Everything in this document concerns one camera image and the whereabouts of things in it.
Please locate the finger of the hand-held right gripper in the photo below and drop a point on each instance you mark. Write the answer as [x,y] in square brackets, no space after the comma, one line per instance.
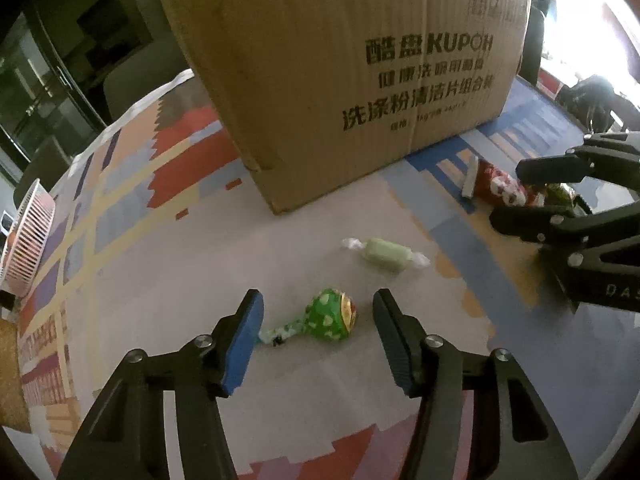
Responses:
[550,167]
[530,222]

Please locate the dark sliding glass doors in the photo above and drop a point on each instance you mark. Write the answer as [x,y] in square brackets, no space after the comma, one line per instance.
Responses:
[60,60]

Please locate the pale green wrapped candy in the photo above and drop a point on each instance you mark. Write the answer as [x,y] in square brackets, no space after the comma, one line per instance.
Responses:
[385,255]

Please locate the woven wicker tissue box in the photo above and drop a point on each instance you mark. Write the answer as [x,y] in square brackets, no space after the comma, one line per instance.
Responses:
[11,375]

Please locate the green lollipop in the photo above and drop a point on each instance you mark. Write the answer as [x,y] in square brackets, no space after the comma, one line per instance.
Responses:
[330,316]

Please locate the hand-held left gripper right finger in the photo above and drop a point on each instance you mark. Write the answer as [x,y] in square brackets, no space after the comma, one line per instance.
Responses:
[395,345]

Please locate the dark upholstered chair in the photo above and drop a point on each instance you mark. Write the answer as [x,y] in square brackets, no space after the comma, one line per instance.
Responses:
[137,85]

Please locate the yellow green wrapped candy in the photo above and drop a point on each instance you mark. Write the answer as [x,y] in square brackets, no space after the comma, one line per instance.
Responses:
[559,193]

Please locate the red and white candy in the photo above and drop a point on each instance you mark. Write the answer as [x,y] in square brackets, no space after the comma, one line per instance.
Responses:
[500,185]

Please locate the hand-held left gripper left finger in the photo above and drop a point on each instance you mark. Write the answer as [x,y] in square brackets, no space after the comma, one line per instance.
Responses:
[245,345]

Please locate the brown cardboard box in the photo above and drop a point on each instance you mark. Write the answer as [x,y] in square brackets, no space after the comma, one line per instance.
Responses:
[350,70]

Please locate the pink plastic basket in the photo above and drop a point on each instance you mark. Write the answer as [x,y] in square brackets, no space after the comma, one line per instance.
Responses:
[30,240]

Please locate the colourful foam play mat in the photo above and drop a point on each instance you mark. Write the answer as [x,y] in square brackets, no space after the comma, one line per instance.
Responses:
[310,240]

